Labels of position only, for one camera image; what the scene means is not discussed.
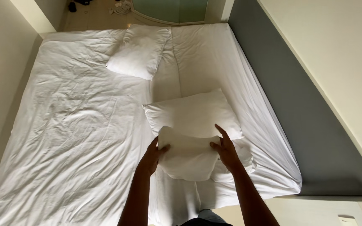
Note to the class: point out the person's left hand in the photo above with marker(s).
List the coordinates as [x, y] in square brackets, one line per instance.
[150, 158]

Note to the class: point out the person's right hand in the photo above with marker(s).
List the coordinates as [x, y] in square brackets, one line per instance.
[228, 153]

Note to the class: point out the small white pillow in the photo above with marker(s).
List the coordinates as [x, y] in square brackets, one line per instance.
[187, 153]

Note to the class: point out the large white pillow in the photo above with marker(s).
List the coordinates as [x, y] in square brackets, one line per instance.
[193, 114]

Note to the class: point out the white bed with fitted sheet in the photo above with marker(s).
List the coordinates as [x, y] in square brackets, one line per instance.
[225, 94]

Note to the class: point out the person's legs in jeans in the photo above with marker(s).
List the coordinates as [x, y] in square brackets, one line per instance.
[206, 218]

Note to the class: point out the white duvet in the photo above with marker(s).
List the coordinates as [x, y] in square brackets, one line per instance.
[71, 125]

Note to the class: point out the square white pillow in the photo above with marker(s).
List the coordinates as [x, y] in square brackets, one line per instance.
[138, 51]

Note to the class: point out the crumpled white cloth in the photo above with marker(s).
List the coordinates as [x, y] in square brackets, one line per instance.
[120, 8]

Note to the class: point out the black shoes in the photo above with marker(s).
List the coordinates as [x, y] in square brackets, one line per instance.
[75, 4]

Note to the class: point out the white wall switch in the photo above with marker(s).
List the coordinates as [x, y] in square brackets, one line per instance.
[347, 220]

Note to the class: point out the glass door with white frame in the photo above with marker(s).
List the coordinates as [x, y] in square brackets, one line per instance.
[171, 11]

